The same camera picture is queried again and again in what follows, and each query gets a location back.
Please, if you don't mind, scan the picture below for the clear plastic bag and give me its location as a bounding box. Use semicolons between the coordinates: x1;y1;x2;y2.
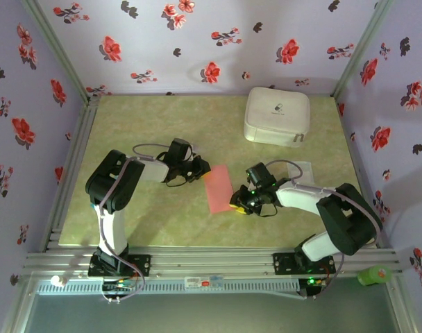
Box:
286;160;316;185

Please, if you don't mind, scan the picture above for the white zip case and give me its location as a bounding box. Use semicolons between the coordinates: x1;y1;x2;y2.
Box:
243;86;311;148

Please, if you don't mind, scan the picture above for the green tape roll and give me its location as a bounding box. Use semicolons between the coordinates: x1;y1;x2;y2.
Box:
357;265;392;287

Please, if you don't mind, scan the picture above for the aluminium frame post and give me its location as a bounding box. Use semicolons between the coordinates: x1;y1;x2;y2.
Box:
22;0;94;101
330;0;394;98

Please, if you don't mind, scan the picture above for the controller circuit board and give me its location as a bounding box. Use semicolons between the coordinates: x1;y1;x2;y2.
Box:
102;277;137;293
299;275;328;289

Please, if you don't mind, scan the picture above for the long aluminium frame rail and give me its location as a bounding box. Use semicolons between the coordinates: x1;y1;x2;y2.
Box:
23;248;403;277

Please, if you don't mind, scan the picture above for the aluminium side rail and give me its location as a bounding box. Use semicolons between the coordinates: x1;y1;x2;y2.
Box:
335;96;394;249
40;96;101;251

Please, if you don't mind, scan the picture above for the pink paper sheet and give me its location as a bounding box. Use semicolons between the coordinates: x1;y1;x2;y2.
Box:
203;164;235;214

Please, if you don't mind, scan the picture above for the grey slotted cable duct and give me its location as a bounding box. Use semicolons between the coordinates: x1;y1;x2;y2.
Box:
35;279;301;296

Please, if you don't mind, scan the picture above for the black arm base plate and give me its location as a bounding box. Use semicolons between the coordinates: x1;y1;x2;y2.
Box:
272;252;337;275
88;254;152;278

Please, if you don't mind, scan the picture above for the short aluminium frame leg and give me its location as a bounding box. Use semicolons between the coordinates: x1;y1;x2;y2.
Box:
2;277;38;333
384;277;416;333

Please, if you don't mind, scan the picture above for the white label sticker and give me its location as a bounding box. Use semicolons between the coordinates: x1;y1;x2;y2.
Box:
184;275;224;289

